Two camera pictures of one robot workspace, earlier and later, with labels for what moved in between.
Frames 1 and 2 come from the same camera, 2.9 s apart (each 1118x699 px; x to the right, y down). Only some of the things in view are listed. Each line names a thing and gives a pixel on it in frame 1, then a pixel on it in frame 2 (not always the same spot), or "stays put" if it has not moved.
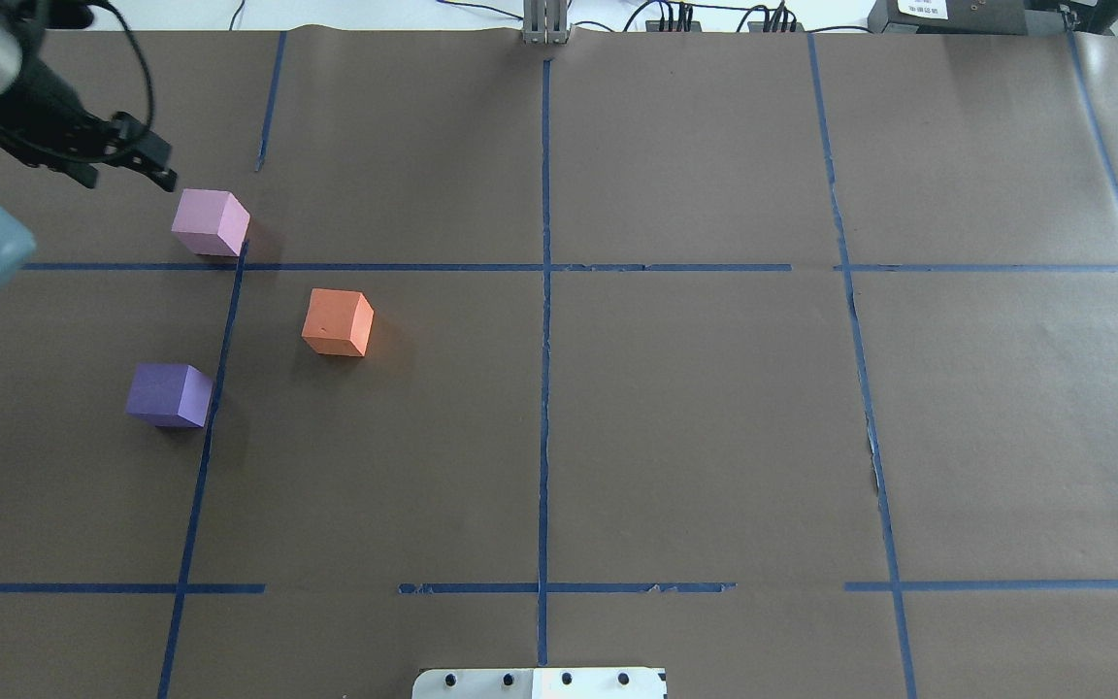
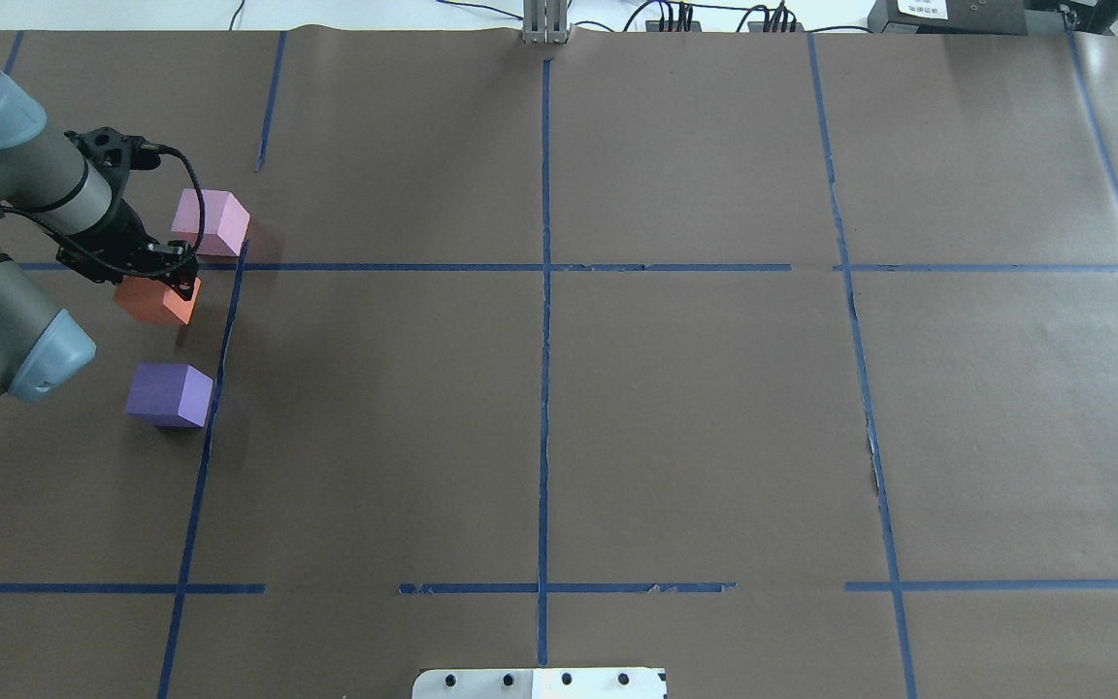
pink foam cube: x=212 y=222 stays put
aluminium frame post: x=544 y=21 stays put
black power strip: x=695 y=26 stays put
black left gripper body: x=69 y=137 → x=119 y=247
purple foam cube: x=170 y=395 stays put
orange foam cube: x=338 y=322 → x=150 y=300
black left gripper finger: x=138 y=145 → x=181 y=279
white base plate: x=539 y=683 stays put
